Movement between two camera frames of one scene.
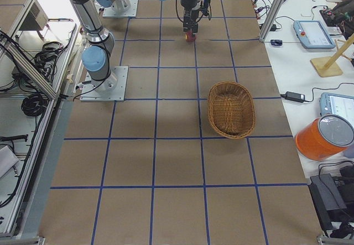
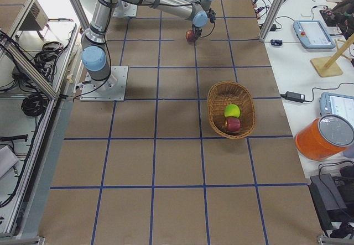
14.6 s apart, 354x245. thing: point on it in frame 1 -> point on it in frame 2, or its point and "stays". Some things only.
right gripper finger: x=195 y=28 -> x=197 y=36
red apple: x=189 y=37 -> x=232 y=124
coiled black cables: x=34 y=105 stays
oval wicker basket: x=231 y=109 stays
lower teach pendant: x=336 y=104 stays
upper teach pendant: x=312 y=35 stays
